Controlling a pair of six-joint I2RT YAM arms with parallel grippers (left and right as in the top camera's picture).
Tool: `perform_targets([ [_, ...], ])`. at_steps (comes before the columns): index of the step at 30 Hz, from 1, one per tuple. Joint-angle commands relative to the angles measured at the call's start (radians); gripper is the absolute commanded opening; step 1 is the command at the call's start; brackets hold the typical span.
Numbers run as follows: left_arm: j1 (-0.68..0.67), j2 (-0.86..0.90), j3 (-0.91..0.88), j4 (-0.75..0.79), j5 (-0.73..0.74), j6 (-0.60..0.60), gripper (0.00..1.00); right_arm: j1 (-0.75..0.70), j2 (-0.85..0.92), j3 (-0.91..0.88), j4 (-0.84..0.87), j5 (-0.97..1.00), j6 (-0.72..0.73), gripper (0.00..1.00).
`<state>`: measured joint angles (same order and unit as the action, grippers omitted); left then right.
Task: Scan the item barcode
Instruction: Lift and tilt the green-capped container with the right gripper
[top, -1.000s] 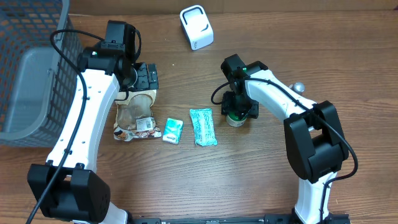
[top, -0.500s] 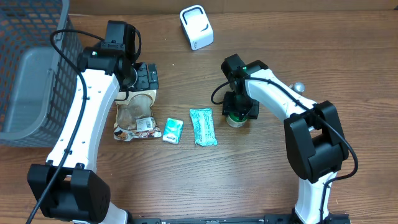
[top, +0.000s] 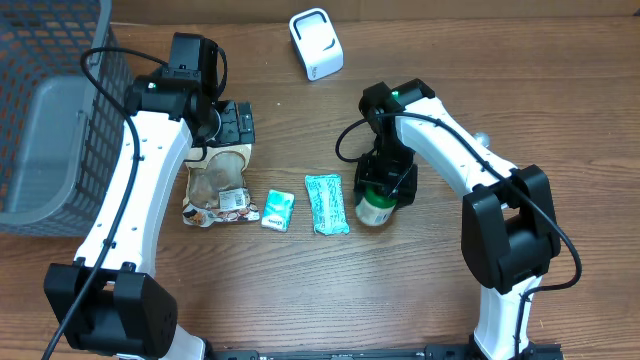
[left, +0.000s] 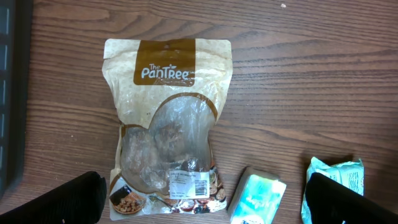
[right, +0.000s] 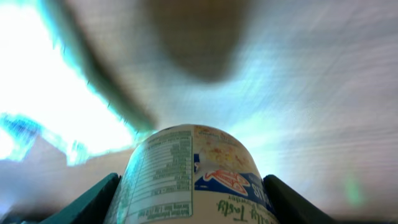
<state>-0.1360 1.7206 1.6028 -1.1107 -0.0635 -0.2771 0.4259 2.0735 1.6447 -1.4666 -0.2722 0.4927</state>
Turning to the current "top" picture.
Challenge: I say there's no green lid seasoning jar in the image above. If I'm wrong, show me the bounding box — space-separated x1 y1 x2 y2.
355 187 397 227

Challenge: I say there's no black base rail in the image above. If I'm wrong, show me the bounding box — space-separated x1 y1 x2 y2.
207 342 566 360

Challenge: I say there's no teal tissue pack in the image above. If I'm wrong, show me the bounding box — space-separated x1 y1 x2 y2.
305 174 350 236

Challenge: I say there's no teal white tissue packet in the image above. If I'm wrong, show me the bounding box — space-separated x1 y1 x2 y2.
261 189 295 232

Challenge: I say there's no yellow dish soap bottle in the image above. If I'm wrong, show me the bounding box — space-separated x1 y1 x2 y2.
474 132 491 148

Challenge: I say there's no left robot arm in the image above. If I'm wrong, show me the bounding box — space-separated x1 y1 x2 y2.
43 33 255 359

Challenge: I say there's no grey plastic shopping basket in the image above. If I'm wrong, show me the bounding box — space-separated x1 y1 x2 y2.
1 0 124 236

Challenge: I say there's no white barcode scanner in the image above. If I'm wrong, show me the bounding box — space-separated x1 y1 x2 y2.
288 7 344 82

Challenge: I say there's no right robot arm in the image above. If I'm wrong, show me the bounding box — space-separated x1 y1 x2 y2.
354 79 563 359

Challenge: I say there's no brown white snack bag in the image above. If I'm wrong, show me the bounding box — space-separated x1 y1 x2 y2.
182 144 260 228

